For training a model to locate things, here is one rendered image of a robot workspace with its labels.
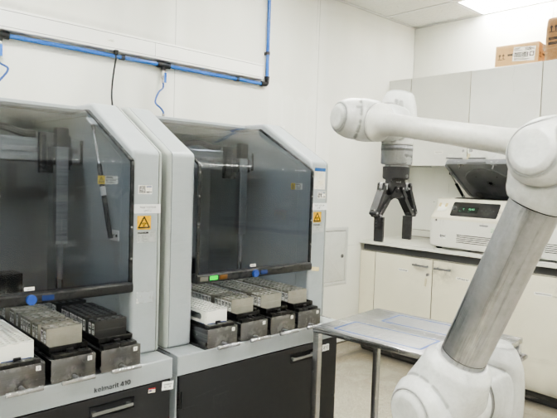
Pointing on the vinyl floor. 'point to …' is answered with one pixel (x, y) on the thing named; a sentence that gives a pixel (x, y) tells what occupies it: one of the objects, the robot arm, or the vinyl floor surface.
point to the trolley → (409, 329)
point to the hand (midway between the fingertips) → (393, 236)
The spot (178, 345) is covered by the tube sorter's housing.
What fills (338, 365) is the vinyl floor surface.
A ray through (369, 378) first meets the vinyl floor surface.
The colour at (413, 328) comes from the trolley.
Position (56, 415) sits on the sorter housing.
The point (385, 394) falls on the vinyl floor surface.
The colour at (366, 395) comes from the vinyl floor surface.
